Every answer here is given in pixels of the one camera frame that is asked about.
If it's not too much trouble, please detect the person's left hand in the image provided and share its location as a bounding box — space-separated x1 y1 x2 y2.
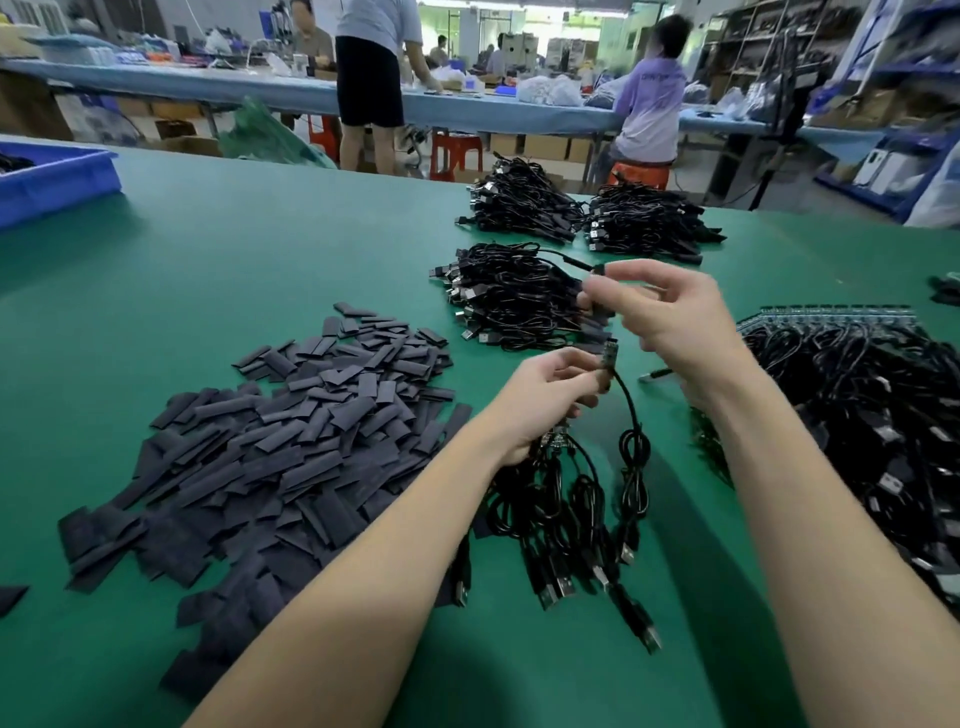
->
477 346 617 467

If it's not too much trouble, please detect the person's right hand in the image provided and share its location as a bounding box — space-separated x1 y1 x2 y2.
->
577 259 770 414

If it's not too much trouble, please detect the bundle of black cables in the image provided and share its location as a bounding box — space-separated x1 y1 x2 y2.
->
457 154 587 245
582 183 728 266

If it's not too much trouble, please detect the black usb cable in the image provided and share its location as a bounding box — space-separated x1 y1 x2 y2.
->
597 337 654 569

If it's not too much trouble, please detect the heap of finished black cables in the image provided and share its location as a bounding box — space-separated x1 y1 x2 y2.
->
432 243 602 354

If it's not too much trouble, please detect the joined bunch of black cables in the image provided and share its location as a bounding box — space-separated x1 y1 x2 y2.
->
435 427 665 654

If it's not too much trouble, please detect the large pile of black cables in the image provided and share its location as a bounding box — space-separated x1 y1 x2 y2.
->
682 315 960 617

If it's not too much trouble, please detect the pile of black sleeve strips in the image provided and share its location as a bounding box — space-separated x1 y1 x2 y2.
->
57 301 474 704

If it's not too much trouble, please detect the person's right forearm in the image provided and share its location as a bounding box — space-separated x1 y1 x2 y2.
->
705 372 960 728

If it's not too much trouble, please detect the person's left forearm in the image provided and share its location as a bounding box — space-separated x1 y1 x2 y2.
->
187 432 527 728

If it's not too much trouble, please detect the orange plastic stool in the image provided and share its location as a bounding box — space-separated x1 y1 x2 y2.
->
604 160 672 191

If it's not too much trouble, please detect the black tripod stand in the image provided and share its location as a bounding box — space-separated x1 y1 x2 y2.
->
720 30 827 212

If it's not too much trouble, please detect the dark storage shelf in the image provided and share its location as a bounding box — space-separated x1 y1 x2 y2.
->
697 0 864 107

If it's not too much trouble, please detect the white plastic bag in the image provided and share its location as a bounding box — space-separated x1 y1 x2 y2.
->
907 142 960 230

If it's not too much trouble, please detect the blue metal shelving rack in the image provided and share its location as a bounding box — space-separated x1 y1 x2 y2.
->
817 0 960 227

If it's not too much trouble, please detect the green plastic bag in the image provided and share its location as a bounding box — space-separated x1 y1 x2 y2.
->
220 99 335 167

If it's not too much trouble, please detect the open cardboard box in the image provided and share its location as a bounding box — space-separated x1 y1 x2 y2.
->
157 135 224 158

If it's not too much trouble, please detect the long blue work table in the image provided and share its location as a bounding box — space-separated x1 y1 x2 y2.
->
0 60 887 159

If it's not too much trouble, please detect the blue plastic bin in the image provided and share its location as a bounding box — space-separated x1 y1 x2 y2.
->
0 139 122 231

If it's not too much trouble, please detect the large brown cardboard box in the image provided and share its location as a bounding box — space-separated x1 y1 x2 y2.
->
0 67 74 141

